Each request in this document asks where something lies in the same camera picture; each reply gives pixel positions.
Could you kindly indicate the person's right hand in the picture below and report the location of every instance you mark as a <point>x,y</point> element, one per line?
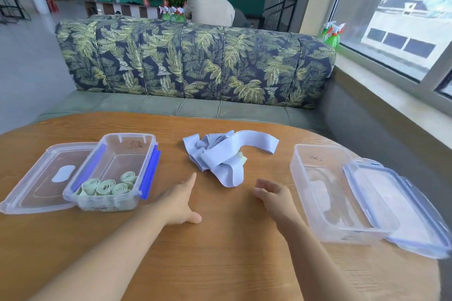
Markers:
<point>279,202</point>

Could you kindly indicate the person's left hand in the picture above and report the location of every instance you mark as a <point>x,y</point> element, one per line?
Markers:
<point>176,202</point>

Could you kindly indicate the person's right fingers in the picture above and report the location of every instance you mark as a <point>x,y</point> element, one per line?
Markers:
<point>264,189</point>

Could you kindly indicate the person's left thumb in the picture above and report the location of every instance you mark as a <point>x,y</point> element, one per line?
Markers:
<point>192,218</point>

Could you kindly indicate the person's right forearm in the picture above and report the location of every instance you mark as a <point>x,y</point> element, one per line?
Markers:
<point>314,262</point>

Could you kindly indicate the person's left forearm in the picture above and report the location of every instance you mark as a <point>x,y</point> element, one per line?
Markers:
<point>95,258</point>

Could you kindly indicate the small green band piece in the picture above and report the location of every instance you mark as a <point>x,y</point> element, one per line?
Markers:
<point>243,158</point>

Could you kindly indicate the clear empty plastic container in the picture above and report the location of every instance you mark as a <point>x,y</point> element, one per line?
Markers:
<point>332,195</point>

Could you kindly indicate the rolled green band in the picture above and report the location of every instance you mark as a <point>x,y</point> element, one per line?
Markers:
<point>122,188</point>
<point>129,177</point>
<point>106,187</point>
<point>89,186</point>

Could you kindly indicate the clear container with blue clips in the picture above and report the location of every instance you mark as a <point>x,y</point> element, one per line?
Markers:
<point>116,170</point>

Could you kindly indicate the clear lid with blue clips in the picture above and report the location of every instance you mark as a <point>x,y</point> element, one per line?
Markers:
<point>402,205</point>

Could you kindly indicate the leaf-patterned sofa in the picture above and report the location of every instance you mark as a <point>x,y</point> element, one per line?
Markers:
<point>197,64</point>

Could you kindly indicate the clear plastic lid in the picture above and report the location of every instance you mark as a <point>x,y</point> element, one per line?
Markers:
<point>42,180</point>

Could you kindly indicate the green spray bottle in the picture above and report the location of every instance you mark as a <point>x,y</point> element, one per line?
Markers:
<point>325,31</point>
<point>333,34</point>

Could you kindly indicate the black metal rack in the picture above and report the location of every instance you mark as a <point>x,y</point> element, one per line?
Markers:
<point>279,11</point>

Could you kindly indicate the group of green spray bottles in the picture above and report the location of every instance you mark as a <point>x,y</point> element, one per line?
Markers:
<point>172,13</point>

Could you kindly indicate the window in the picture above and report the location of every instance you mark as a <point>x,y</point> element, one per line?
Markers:
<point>399,18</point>

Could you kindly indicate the low wooden shelf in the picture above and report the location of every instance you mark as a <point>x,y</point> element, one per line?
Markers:
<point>120,9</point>

